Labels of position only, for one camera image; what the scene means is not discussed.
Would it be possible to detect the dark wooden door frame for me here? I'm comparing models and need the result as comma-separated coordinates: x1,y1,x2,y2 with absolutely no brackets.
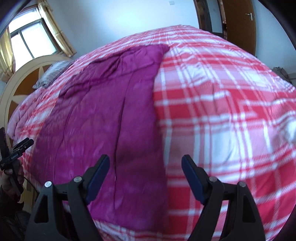
193,0,226,39

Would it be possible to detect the long yellow curtain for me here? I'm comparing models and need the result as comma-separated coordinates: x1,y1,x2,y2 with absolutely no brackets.
0,28,15,81

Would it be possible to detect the pink floral folded quilt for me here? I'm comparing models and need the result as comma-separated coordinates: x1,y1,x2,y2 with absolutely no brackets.
8,95,33,137

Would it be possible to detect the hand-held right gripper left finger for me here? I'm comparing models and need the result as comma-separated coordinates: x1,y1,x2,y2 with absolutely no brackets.
28,154,110,241

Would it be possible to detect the magenta puffer jacket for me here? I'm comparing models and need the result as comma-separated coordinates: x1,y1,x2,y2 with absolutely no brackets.
30,44,170,227

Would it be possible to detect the narrow yellow curtain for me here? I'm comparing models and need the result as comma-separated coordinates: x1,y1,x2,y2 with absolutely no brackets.
37,0,77,58

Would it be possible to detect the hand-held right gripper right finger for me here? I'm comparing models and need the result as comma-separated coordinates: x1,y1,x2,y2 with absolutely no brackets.
181,155,266,241

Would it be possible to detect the cream and brown headboard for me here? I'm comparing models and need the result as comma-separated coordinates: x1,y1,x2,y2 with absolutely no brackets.
0,54,74,163

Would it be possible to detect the person's left hand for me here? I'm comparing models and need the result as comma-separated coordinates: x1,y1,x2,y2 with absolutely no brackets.
0,171,25,204

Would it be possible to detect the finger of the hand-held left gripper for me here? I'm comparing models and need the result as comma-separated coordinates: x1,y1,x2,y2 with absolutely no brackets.
10,138,35,154

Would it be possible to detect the red plaid bed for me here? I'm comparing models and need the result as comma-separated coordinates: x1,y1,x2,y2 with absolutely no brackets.
7,24,296,241

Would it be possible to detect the brown wooden door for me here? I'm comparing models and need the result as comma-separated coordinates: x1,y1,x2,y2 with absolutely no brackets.
223,0,257,56

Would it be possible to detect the striped pillow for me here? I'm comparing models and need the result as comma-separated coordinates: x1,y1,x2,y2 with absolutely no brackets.
32,61,73,89

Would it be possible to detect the grey clothes pile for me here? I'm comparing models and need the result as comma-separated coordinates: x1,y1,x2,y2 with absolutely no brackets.
272,67,296,86

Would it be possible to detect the window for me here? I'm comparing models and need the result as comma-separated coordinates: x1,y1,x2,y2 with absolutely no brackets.
7,5,59,66

